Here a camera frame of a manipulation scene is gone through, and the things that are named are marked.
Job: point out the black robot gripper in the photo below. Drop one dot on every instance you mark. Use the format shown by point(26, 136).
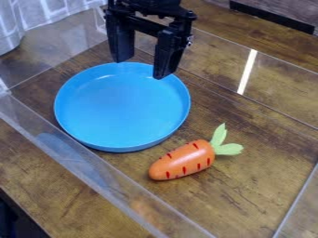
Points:
point(121, 23)

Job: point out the orange toy carrot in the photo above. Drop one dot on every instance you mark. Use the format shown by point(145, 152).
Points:
point(192, 157)

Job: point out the round blue plastic tray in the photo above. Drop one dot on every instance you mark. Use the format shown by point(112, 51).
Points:
point(117, 110)

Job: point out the dark baseboard strip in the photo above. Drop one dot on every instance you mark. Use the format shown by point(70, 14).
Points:
point(266, 15)

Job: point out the white checked curtain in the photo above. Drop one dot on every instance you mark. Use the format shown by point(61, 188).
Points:
point(21, 15)

